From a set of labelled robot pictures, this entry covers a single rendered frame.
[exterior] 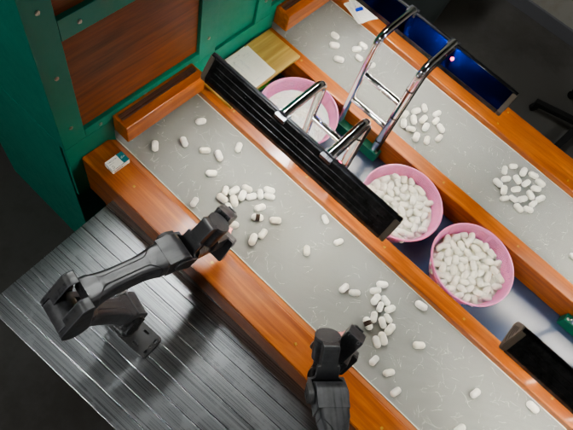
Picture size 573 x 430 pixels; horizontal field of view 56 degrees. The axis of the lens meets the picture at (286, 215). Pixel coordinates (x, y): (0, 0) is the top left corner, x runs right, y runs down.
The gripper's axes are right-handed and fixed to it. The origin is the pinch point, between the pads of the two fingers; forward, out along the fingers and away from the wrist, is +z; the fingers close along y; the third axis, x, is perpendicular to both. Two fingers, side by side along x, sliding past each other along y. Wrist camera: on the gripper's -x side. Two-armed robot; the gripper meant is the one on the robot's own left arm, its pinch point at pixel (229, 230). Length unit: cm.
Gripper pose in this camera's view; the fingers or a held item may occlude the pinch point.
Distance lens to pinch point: 143.7
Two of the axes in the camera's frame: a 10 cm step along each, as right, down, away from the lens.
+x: -5.7, 7.2, 4.0
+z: 3.8, -2.0, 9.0
